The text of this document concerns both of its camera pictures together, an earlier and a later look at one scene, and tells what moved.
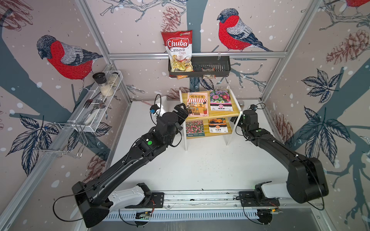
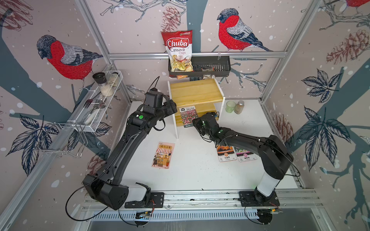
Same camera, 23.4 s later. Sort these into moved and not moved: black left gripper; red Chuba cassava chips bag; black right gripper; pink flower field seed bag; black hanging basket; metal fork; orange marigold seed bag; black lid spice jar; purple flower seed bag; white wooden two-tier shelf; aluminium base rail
Moved: black left gripper; pink flower field seed bag; white wooden two-tier shelf; orange marigold seed bag; purple flower seed bag; black right gripper
Not moved: black hanging basket; metal fork; black lid spice jar; aluminium base rail; red Chuba cassava chips bag
